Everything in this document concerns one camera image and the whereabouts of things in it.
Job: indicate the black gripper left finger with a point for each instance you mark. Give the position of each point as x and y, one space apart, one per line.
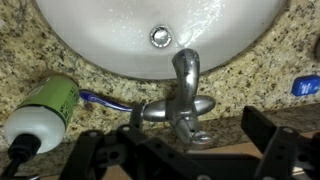
136 117

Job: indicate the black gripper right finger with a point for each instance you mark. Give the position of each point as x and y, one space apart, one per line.
260 130

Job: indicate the chrome faucet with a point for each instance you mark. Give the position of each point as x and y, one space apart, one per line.
183 110

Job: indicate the green soap pump bottle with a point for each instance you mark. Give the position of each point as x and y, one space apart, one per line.
40 121

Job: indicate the blue floss container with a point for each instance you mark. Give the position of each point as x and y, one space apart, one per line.
306 85

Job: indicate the white oval sink basin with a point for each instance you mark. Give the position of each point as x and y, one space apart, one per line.
138 38

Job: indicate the blue handle razor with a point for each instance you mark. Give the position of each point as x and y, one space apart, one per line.
93 97

